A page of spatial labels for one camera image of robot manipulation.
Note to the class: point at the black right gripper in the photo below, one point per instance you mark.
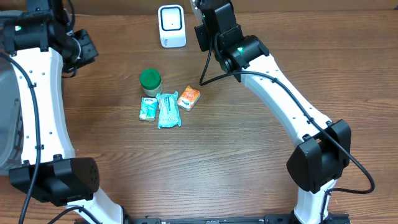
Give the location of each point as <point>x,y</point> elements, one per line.
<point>204,38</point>

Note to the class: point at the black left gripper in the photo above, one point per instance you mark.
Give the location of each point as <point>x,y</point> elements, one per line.
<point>93,53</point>

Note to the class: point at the orange tissue pack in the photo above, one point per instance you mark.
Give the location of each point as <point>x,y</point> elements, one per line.
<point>188,98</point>

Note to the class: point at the green lid jar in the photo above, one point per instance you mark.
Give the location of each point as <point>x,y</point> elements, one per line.
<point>151,82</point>

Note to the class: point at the small teal tissue pack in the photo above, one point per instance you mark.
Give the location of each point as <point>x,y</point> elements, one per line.
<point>148,109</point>

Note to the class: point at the teal wet wipes pack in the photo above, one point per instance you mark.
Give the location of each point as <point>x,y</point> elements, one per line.
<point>169,114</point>

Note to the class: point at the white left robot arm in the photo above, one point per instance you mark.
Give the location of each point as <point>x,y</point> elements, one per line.
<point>41,44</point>

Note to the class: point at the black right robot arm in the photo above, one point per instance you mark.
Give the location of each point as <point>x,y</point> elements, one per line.
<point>321,145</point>

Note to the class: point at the white barcode scanner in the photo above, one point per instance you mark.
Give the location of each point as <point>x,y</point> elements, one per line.
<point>172,26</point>

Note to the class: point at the grey plastic basket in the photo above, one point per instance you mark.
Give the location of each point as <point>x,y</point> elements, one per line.
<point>11,121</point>

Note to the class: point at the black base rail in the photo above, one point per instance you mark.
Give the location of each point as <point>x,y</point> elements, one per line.
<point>202,221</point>

